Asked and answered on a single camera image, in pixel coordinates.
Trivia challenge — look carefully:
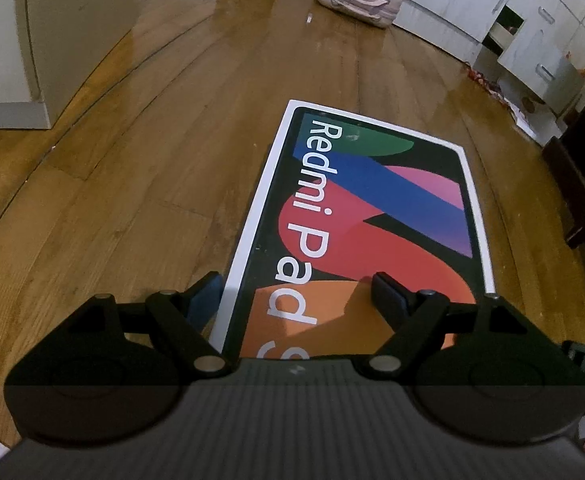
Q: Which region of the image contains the colourful printed box lid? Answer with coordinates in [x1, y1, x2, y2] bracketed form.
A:
[208, 99, 497, 362]

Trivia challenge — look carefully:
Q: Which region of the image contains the flat white cardboard packaging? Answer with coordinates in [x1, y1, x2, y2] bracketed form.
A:
[505, 87, 568, 149]

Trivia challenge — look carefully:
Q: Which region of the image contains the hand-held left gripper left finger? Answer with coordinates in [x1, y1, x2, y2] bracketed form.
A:
[67, 272, 229, 379]

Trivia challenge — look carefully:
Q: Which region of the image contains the white drawer cabinet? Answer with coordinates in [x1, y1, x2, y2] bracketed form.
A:
[477, 0, 585, 121]

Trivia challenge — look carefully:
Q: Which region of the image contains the white wardrobe cabinet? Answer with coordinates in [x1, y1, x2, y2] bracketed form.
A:
[401, 0, 528, 63]

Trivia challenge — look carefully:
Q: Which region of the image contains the white cabinet with round knob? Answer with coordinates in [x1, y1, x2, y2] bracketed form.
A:
[0, 0, 140, 131]

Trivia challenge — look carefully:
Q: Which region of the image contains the red patterned wrapper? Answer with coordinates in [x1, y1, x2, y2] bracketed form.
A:
[465, 62, 509, 107]

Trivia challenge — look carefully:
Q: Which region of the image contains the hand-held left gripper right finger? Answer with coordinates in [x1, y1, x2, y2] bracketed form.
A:
[365, 272, 528, 379]

